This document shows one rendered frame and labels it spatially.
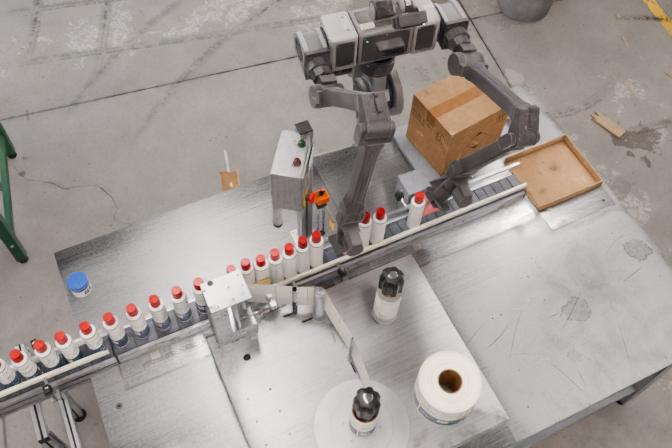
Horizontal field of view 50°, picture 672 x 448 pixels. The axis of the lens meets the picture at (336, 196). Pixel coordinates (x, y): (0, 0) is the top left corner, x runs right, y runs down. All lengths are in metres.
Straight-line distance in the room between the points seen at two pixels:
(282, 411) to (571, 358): 1.02
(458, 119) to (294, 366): 1.09
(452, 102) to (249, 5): 2.28
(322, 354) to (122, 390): 0.68
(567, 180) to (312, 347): 1.27
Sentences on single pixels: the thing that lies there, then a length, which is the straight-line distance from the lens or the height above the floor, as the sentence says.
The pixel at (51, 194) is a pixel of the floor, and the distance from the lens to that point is 4.10.
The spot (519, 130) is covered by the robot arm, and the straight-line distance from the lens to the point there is 2.27.
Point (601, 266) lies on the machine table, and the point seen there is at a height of 0.83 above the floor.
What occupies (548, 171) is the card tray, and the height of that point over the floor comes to 0.83.
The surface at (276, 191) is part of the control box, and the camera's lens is 2.23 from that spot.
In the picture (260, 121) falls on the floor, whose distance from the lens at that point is 4.17.
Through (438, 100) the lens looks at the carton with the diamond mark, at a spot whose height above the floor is 1.12.
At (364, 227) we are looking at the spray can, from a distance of 2.56.
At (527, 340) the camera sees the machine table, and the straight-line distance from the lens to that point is 2.71.
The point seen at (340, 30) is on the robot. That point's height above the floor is 1.53.
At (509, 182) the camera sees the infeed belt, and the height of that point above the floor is 0.88.
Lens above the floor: 3.24
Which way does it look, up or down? 57 degrees down
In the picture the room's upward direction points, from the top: 3 degrees clockwise
